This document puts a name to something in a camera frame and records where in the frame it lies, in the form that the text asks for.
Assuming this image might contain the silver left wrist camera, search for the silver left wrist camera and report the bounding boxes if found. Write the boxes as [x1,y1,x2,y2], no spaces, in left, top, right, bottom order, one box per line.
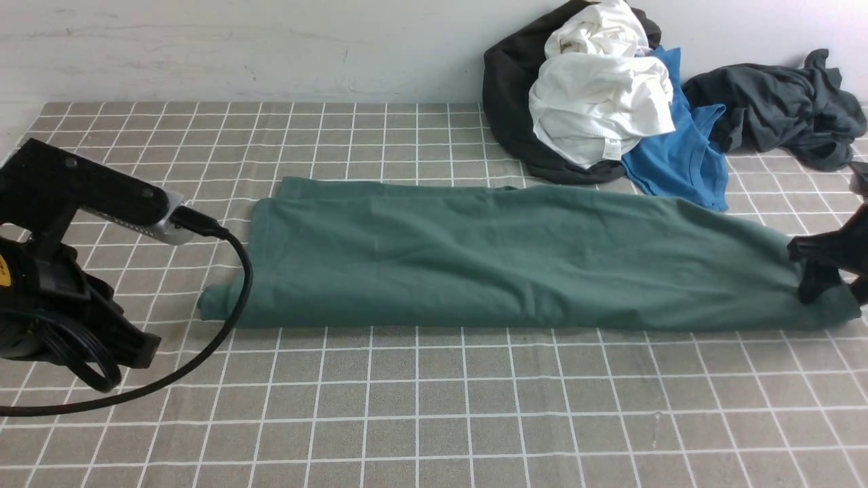
[0,138,230,246]

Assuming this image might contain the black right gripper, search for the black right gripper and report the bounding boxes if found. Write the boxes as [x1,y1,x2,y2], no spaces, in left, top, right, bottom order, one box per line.
[787,161,867,304]

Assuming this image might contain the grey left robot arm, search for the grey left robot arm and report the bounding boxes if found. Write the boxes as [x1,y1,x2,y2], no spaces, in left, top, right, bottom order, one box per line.
[1,239,161,392]

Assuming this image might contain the black garment under pile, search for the black garment under pile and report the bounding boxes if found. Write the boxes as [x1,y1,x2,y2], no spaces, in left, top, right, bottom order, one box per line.
[481,1,661,186]

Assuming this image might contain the blue shirt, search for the blue shirt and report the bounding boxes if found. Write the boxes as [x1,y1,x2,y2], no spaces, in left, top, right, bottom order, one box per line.
[621,47,729,212]

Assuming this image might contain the grey checkered tablecloth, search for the grey checkered tablecloth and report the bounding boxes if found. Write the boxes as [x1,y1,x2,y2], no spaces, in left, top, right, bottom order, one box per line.
[2,102,866,487]

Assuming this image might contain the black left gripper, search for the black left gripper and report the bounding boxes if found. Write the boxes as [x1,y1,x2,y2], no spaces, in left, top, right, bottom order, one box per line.
[1,241,161,392]

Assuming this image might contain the white shirt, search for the white shirt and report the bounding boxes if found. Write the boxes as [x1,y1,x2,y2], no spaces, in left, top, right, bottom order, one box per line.
[529,1,675,169]

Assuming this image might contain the black camera cable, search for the black camera cable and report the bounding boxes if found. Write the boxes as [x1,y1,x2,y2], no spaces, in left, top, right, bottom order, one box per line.
[0,207,254,417]

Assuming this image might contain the green long sleeve shirt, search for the green long sleeve shirt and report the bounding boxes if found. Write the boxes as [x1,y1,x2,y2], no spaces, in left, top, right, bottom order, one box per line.
[237,177,862,333]

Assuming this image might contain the dark grey crumpled garment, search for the dark grey crumpled garment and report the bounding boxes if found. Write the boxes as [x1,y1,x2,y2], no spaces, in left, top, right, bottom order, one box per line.
[682,49,866,172]

